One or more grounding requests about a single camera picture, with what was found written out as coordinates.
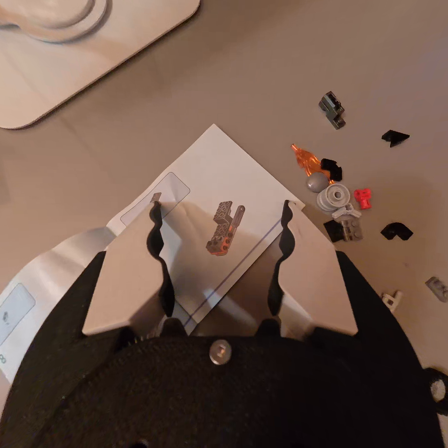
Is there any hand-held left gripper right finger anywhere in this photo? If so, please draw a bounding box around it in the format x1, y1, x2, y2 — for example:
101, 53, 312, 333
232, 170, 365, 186
268, 199, 358, 338

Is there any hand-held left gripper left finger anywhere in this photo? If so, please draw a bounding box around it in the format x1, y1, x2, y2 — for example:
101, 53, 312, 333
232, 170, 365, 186
81, 200, 175, 336

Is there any lego instruction booklet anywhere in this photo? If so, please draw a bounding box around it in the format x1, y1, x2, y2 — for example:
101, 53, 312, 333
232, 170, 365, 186
0, 123, 306, 387

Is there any black lego slope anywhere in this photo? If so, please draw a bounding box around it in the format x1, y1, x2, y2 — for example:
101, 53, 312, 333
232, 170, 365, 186
323, 220, 347, 243

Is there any grey lego hinge plate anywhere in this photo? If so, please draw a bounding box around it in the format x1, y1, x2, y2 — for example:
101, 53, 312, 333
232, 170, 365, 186
341, 219, 363, 242

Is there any light grey lego cross connector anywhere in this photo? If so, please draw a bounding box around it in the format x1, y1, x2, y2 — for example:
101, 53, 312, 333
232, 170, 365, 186
331, 204, 362, 220

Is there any light grey lego wheel rim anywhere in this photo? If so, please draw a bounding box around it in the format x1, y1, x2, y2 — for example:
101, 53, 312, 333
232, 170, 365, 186
316, 184, 350, 212

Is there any black curved lego piece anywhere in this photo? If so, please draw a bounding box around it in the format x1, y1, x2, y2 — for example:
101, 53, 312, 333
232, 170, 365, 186
320, 158, 343, 182
380, 222, 414, 241

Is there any red lego clip piece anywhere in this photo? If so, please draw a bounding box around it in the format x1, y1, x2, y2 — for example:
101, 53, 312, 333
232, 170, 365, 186
353, 188, 372, 210

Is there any grey lego dome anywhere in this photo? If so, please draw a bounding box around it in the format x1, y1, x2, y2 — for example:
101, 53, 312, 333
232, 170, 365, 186
306, 172, 329, 193

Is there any grey lego clip plate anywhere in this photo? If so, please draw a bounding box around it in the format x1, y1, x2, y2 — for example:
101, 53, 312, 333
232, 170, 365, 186
425, 276, 448, 303

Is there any small orange lego flame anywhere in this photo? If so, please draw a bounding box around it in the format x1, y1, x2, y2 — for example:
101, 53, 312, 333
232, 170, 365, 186
290, 143, 321, 177

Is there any black lego wedge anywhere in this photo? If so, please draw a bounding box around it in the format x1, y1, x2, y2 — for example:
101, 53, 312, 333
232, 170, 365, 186
381, 129, 411, 147

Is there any light grey lego handle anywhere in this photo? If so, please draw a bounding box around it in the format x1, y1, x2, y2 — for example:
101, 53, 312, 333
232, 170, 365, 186
381, 290, 403, 312

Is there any dark grey lego bracket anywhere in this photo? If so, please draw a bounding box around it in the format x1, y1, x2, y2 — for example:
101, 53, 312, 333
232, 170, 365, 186
318, 91, 346, 130

